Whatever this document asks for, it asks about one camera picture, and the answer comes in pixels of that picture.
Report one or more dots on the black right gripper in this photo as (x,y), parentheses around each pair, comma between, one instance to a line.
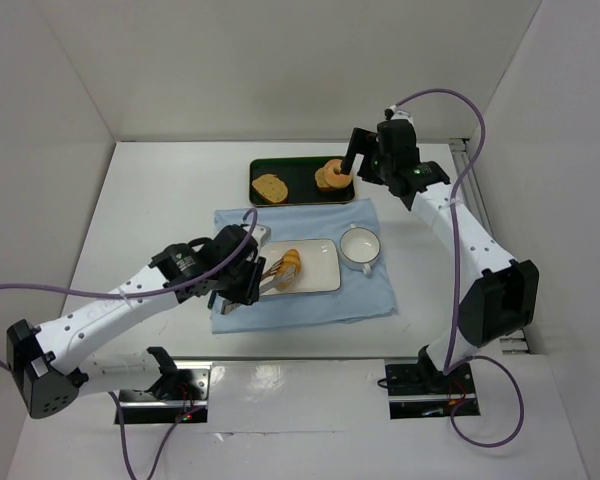
(366,151)

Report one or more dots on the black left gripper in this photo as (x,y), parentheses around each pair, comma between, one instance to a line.
(250,282)

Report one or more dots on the metal food tongs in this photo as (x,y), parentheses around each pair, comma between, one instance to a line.
(269,283)

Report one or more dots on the golden bread roll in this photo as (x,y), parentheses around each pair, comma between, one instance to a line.
(288,270)

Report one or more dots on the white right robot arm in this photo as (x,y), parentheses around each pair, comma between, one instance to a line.
(494,293)

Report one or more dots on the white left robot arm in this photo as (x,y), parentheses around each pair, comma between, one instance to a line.
(57,362)

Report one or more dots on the toast bread slice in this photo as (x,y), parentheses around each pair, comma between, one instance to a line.
(271,189)

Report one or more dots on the round brown bun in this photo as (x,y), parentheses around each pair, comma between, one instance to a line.
(320,181)

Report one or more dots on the dark green rectangular tray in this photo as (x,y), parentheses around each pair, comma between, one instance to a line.
(298,174)

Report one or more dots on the white rectangular plate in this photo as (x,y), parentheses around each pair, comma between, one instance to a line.
(320,269)

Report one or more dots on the white ceramic cup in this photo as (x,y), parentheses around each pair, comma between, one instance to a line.
(359,249)

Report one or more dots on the light blue cloth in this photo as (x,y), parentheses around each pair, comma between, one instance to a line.
(359,297)

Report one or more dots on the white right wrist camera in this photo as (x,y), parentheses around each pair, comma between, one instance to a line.
(395,112)

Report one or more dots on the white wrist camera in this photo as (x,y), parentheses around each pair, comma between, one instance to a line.
(261,234)
(395,112)

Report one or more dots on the glazed ring donut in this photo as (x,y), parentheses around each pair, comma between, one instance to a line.
(334,176)

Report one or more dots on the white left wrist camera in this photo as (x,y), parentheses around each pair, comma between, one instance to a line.
(261,234)

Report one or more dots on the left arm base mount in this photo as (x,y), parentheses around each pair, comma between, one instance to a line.
(187,398)

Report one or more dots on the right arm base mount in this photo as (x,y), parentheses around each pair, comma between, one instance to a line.
(410,398)

